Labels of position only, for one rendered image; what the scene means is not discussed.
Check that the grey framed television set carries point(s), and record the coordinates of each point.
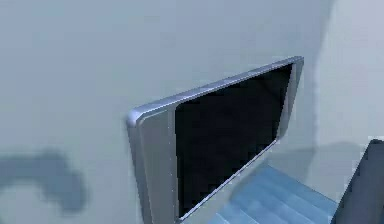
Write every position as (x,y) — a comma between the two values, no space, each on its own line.
(220,133)

